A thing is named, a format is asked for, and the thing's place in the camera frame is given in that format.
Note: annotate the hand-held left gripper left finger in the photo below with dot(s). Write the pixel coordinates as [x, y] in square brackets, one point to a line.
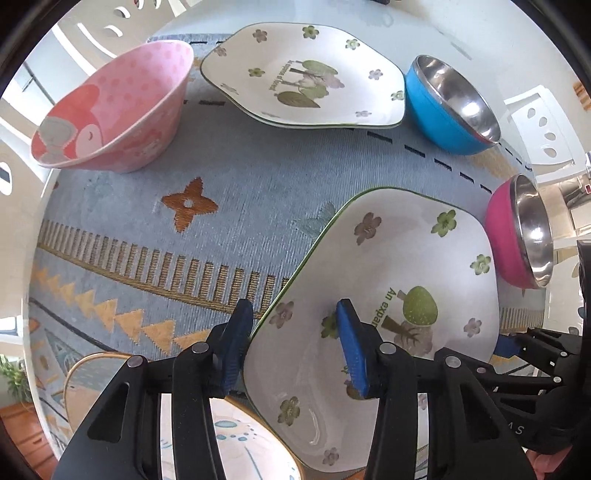
[238, 341]

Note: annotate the blue steel bowl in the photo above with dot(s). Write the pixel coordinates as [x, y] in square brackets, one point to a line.
[434, 115]

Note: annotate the wooden cabinet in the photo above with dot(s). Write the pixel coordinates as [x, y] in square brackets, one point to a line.
[27, 438]

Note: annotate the floral white plate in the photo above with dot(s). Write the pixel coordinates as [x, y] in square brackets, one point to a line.
[406, 249]
[295, 64]

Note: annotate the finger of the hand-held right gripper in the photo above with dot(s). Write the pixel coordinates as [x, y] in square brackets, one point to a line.
[517, 381]
[504, 346]

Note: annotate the pink cartoon bowl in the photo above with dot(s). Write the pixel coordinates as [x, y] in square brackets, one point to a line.
[115, 115]

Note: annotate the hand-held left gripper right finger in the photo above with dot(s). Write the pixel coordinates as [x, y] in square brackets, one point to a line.
[353, 350]

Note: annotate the blue patterned table mat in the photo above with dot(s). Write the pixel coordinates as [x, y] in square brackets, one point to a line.
[258, 184]

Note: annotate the green potted plant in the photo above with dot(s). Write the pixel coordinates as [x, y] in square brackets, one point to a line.
[16, 381]

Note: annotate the pink steel bowl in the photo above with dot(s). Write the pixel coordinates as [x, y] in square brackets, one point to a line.
[503, 230]

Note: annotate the person's right hand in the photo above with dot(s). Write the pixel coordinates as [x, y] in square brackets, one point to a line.
[547, 468]

